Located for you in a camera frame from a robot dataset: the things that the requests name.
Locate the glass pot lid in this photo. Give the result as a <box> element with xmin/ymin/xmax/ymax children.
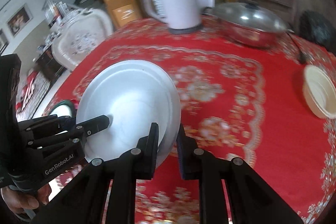
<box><xmin>210</xmin><ymin>1</ymin><xmax>293</xmax><ymax>33</ymax></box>

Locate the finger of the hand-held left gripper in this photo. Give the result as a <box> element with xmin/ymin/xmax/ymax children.
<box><xmin>18</xmin><ymin>114</ymin><xmax>77</xmax><ymax>136</ymax></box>
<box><xmin>25</xmin><ymin>115</ymin><xmax>111</xmax><ymax>151</ymax></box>

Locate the large white bowl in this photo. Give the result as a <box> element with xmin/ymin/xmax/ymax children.
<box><xmin>76</xmin><ymin>59</ymin><xmax>182</xmax><ymax>169</ymax></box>

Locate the framed wall picture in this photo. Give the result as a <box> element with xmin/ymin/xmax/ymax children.
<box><xmin>0</xmin><ymin>28</ymin><xmax>9</xmax><ymax>55</ymax></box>
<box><xmin>7</xmin><ymin>4</ymin><xmax>33</xmax><ymax>37</ymax></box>

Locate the green plastic bowl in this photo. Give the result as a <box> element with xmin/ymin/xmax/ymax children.
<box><xmin>49</xmin><ymin>99</ymin><xmax>77</xmax><ymax>119</ymax></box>

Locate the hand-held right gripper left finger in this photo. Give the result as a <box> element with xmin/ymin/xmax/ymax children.
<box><xmin>33</xmin><ymin>122</ymin><xmax>160</xmax><ymax>224</ymax></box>

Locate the stair railing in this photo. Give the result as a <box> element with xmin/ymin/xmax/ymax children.
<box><xmin>43</xmin><ymin>0</ymin><xmax>79</xmax><ymax>28</ymax></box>

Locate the person's left hand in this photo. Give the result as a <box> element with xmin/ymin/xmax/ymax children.
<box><xmin>4</xmin><ymin>183</ymin><xmax>52</xmax><ymax>216</ymax></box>

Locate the stainless steel pot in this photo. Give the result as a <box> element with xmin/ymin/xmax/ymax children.
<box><xmin>203</xmin><ymin>7</ymin><xmax>292</xmax><ymax>50</ymax></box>

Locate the small white bowl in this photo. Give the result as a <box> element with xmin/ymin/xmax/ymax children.
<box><xmin>54</xmin><ymin>104</ymin><xmax>73</xmax><ymax>117</ymax></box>

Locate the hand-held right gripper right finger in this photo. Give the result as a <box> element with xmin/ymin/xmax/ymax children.
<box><xmin>176</xmin><ymin>124</ymin><xmax>305</xmax><ymax>224</ymax></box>

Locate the black plastic bag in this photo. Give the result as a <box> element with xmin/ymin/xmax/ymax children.
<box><xmin>299</xmin><ymin>11</ymin><xmax>334</xmax><ymax>51</ymax></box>

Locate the dark wooden cabinet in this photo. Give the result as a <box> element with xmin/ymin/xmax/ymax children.
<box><xmin>35</xmin><ymin>43</ymin><xmax>67</xmax><ymax>83</ymax></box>

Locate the white ornate chair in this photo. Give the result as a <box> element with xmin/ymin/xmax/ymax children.
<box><xmin>51</xmin><ymin>7</ymin><xmax>114</xmax><ymax>72</ymax></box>

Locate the cream bowl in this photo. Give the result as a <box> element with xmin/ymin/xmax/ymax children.
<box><xmin>302</xmin><ymin>64</ymin><xmax>336</xmax><ymax>119</ymax></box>

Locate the red floral tablecloth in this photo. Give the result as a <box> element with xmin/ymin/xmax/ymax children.
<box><xmin>42</xmin><ymin>17</ymin><xmax>336</xmax><ymax>224</ymax></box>

